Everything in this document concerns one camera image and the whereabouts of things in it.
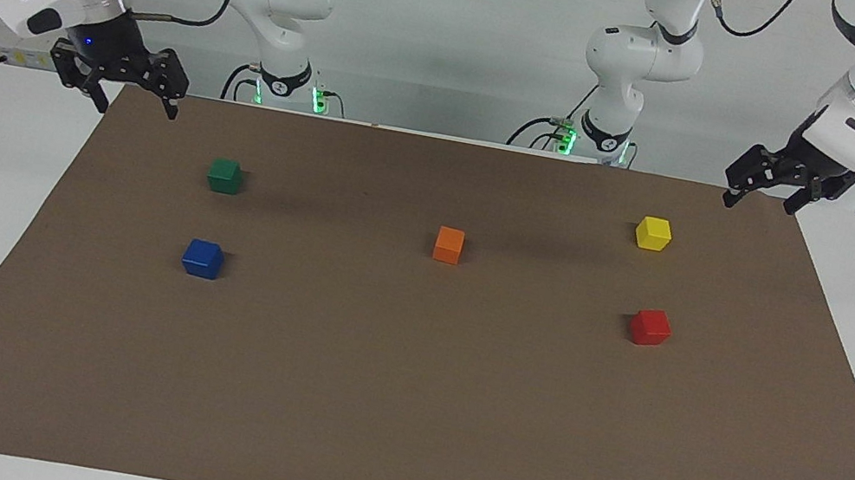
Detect green cube block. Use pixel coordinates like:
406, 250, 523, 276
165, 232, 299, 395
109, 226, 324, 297
205, 156, 247, 197

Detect red cube block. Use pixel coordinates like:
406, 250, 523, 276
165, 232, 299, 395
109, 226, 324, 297
628, 305, 676, 351

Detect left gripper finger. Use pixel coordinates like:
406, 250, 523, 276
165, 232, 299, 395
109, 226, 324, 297
782, 164, 855, 226
720, 140, 787, 216

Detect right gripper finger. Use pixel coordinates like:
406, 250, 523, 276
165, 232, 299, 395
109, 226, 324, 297
142, 45, 194, 122
43, 38, 119, 114

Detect orange cube block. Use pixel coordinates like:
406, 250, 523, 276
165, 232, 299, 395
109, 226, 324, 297
431, 224, 467, 266

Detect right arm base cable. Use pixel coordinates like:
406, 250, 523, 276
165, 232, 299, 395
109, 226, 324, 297
219, 58, 266, 106

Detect yellow cube block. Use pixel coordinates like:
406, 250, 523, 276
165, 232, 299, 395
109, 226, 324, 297
633, 214, 676, 255

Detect blue cube block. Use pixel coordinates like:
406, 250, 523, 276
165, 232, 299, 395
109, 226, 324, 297
178, 236, 227, 282

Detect brown table mat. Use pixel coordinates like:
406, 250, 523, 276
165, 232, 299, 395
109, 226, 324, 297
0, 57, 855, 480

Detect left arm base cable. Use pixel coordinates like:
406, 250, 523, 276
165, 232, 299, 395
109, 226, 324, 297
506, 71, 596, 160

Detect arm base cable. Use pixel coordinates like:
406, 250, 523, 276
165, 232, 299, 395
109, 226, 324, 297
506, 71, 596, 160
219, 58, 266, 106

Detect white box yellow labels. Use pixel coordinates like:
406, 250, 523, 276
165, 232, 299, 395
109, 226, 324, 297
0, 43, 61, 75

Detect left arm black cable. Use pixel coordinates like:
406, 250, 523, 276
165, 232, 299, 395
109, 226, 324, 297
698, 0, 800, 47

